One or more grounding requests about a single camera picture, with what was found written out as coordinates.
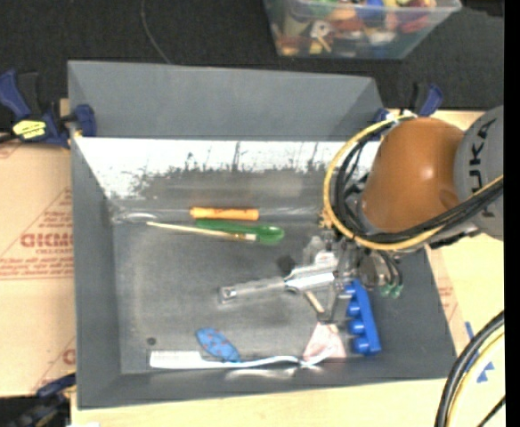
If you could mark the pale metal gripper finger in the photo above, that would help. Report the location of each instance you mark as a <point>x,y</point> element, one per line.
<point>341,309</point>
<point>260,287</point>

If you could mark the short tan wooden stick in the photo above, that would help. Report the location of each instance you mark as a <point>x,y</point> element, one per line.
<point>314,301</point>

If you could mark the blue knobbed toy block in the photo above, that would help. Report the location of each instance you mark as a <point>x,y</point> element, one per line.
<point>366,323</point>

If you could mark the pink and white packet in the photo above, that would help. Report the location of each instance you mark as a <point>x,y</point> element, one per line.
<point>327,343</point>

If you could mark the green plastic spoon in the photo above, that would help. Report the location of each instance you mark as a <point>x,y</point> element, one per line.
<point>260,231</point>

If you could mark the grey metal bin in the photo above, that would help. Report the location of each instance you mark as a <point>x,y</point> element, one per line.
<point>189,283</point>

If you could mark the blue cloth with red dots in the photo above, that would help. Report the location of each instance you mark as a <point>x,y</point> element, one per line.
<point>217,345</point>

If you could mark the orange cylinder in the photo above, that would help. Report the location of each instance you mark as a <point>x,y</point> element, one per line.
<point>224,214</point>

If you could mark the pale wooden stick white tip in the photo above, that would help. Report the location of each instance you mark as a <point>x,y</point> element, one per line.
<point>189,229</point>

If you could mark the brown cardboard board red print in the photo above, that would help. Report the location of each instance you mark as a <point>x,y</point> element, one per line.
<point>28,327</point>

